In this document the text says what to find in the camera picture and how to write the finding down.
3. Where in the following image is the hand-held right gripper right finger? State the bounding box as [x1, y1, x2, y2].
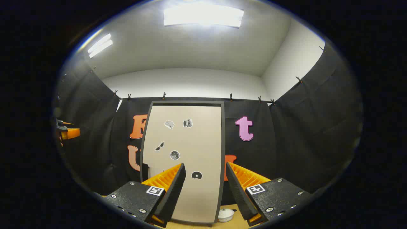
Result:
[225, 162, 314, 227]

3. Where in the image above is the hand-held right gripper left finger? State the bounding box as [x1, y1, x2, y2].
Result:
[102, 163, 187, 228]

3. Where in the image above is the beige cabinet door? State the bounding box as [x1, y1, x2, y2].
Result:
[142, 105, 222, 224]

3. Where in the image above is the grey cabinet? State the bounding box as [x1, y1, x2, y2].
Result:
[139, 101, 226, 227]

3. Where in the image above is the white lidded jar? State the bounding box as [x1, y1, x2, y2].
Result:
[218, 208, 235, 222]

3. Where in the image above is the small ceiling light panel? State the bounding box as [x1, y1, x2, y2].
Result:
[88, 33, 113, 59]

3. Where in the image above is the black backdrop cloth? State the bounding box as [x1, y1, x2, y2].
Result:
[56, 43, 363, 207]

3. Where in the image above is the row of black cloth clips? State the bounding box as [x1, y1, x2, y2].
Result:
[91, 45, 326, 105]

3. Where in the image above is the large ceiling light panel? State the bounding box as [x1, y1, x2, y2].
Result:
[164, 5, 244, 28]

